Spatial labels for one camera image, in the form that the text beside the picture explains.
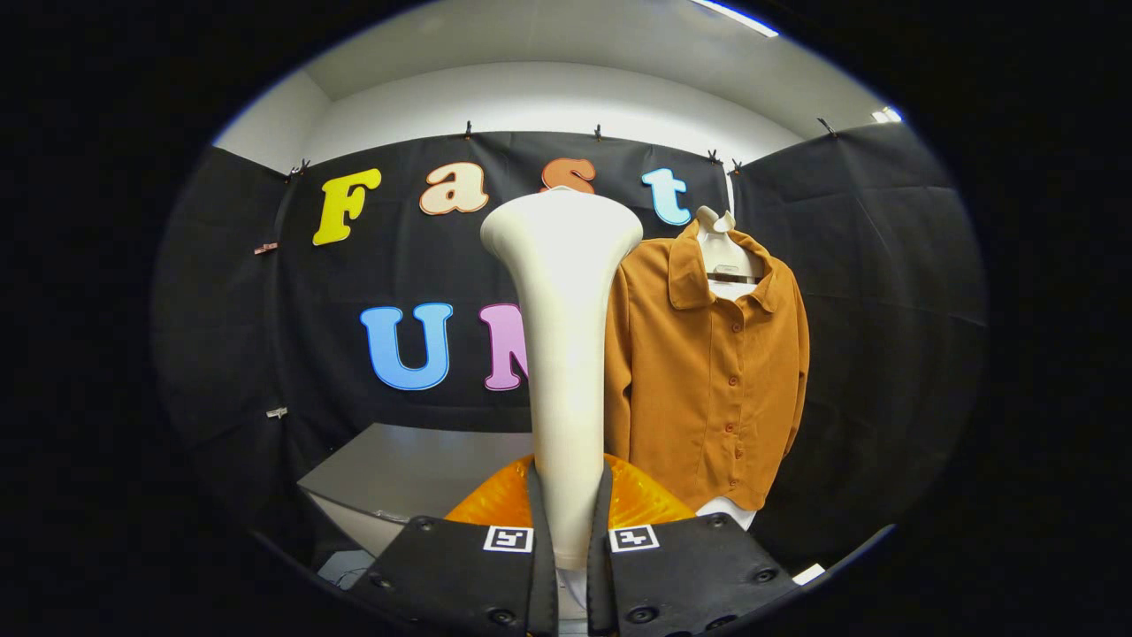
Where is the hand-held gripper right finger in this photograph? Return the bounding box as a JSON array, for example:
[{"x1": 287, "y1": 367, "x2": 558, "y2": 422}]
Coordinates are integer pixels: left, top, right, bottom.
[{"x1": 587, "y1": 456, "x2": 801, "y2": 637}]

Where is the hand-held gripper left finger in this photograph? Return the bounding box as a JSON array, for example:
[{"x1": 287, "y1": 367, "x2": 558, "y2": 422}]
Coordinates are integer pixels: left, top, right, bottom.
[{"x1": 365, "y1": 453, "x2": 560, "y2": 637}]

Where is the orange button shirt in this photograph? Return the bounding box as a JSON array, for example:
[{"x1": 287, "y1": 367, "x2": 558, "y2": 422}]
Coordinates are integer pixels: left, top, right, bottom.
[{"x1": 604, "y1": 221, "x2": 811, "y2": 514}]

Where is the white clothes hanger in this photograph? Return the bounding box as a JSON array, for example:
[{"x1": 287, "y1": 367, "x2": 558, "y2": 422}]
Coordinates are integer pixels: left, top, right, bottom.
[{"x1": 694, "y1": 205, "x2": 766, "y2": 302}]

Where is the grey cabinet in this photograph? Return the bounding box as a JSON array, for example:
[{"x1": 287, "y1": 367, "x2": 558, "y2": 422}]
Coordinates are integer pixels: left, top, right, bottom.
[{"x1": 296, "y1": 422, "x2": 537, "y2": 567}]

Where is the row of black clips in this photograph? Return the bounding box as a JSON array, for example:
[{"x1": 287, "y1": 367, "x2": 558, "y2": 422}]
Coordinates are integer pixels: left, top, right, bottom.
[{"x1": 287, "y1": 120, "x2": 837, "y2": 176}]

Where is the long ceiling light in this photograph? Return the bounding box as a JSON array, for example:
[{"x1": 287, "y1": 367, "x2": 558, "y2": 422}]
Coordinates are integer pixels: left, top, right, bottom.
[{"x1": 690, "y1": 0, "x2": 781, "y2": 39}]

